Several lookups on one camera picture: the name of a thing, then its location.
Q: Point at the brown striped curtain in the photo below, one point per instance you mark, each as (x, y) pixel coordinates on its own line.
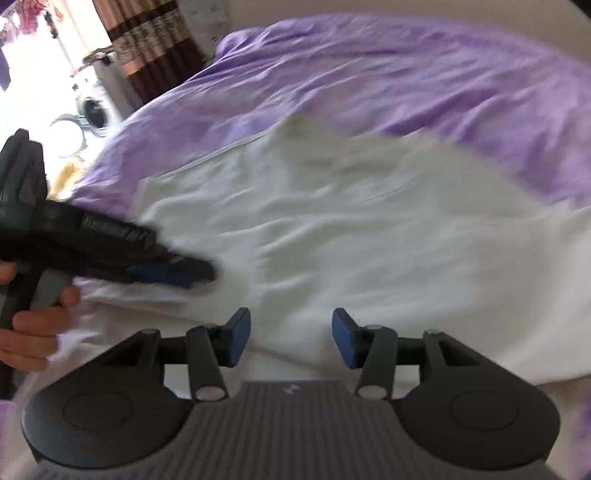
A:
(152, 46)

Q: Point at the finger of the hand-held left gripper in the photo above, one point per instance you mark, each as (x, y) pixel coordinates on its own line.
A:
(171, 270)

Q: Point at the white washing machine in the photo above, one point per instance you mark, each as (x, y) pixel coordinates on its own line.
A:
(99, 99)

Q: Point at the hanging clothes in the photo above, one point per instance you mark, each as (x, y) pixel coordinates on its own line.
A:
(18, 27)

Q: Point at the purple bed sheet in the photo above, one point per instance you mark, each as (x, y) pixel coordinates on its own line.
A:
(369, 92)

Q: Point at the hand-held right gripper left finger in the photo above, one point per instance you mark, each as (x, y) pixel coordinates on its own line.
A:
(239, 333)

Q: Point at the white printed t-shirt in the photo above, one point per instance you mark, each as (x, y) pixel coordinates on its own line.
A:
(323, 258)

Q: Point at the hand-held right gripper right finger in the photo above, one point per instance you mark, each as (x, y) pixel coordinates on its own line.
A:
(344, 338)

